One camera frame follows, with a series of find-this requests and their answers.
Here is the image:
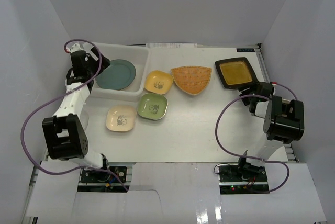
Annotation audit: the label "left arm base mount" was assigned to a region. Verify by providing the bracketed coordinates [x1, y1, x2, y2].
[80, 166, 127, 184]

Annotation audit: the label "black square amber plate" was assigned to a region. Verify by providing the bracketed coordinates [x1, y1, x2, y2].
[215, 57, 258, 89]

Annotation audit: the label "blue label sticker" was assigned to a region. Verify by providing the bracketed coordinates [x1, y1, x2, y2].
[236, 48, 255, 53]

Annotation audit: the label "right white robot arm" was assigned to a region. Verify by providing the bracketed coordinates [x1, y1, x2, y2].
[236, 81, 305, 182]

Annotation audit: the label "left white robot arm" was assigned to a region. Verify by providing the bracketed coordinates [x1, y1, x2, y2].
[42, 43, 111, 182]

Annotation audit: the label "orange woven fan basket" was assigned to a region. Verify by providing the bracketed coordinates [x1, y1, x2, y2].
[170, 66, 212, 96]

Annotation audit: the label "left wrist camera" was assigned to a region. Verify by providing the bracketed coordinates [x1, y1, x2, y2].
[65, 43, 84, 54]

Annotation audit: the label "clear glass square dish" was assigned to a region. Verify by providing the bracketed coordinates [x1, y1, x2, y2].
[80, 111, 89, 130]

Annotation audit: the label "blue-grey round plate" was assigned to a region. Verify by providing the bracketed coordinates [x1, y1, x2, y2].
[96, 59, 136, 91]

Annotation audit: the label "cream square panda dish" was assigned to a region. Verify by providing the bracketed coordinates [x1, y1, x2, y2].
[106, 105, 137, 132]

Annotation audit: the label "white plastic bin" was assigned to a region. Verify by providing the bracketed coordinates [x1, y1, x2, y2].
[65, 41, 152, 102]

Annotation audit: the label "papers at table back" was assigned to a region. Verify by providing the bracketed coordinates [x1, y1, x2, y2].
[146, 43, 197, 49]

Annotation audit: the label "yellow square panda dish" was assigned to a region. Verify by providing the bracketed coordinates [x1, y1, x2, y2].
[144, 70, 174, 95]

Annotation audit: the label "green square panda dish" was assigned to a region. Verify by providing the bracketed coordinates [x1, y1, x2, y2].
[137, 93, 168, 120]

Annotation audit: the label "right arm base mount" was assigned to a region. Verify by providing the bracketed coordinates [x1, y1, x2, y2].
[213, 163, 268, 185]

